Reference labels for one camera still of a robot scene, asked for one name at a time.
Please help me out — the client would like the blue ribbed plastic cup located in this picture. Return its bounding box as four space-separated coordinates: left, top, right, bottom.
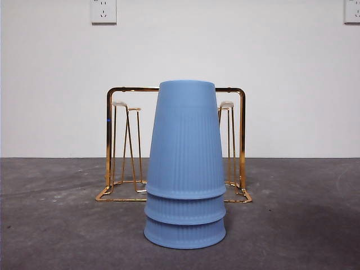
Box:
143 215 227 250
144 188 227 226
146 80 227 200

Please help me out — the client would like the gold wire cup holder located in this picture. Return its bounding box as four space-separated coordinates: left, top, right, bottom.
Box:
94 87 253 204

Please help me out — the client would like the white wall socket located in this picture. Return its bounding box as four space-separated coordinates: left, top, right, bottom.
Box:
344 0 360 25
91 0 118 25

